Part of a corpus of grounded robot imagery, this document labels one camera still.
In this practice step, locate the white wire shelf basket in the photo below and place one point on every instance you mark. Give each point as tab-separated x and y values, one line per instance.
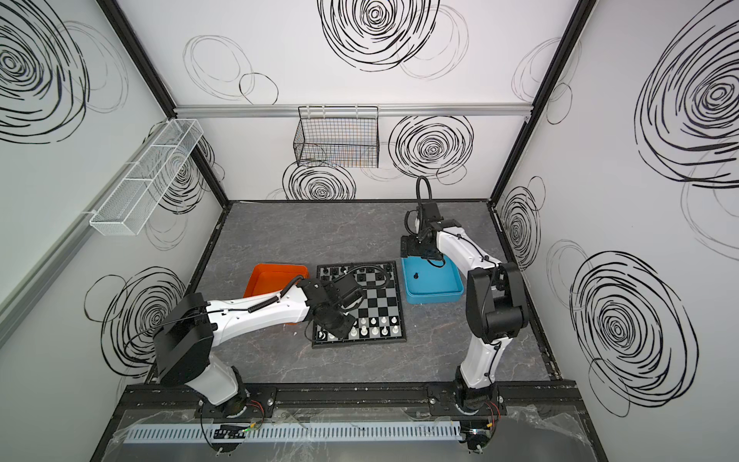
161	176

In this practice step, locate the white slotted cable duct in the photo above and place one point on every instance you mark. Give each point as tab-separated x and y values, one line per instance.
189	433

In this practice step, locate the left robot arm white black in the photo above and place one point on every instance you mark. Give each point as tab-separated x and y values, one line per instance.
184	342

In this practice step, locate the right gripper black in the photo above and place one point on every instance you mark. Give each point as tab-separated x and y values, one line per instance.
420	251

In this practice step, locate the black wire basket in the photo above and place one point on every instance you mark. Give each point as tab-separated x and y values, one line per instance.
339	135

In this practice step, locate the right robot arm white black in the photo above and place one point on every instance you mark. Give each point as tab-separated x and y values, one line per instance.
496	306

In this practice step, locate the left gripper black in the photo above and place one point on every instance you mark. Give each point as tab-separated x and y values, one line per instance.
333	318

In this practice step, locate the black white chess board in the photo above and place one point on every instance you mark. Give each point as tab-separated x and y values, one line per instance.
379	318

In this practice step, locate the orange plastic tray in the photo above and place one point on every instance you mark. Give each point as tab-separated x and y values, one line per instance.
268	278

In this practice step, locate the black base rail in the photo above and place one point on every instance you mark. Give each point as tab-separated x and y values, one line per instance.
435	398

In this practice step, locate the blue plastic tray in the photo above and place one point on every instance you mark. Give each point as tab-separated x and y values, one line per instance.
438	282

